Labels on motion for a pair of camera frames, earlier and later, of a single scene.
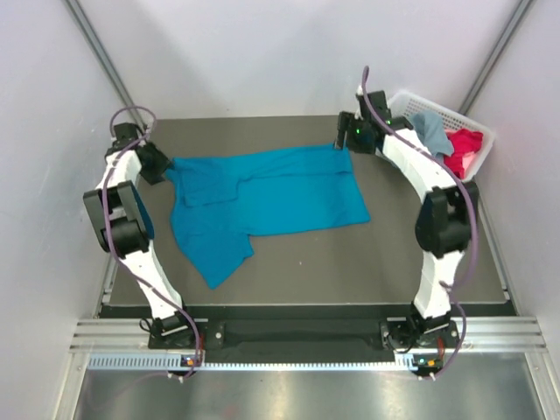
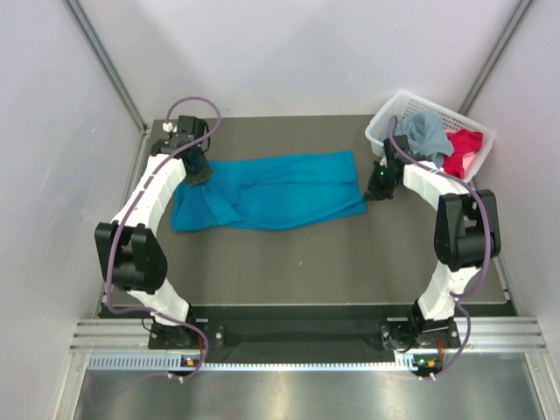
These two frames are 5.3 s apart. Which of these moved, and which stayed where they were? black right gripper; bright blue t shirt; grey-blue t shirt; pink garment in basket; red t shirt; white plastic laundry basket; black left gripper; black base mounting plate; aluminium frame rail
Moved: bright blue t shirt; black right gripper; black left gripper
Stayed: red t shirt; black base mounting plate; grey-blue t shirt; white plastic laundry basket; pink garment in basket; aluminium frame rail
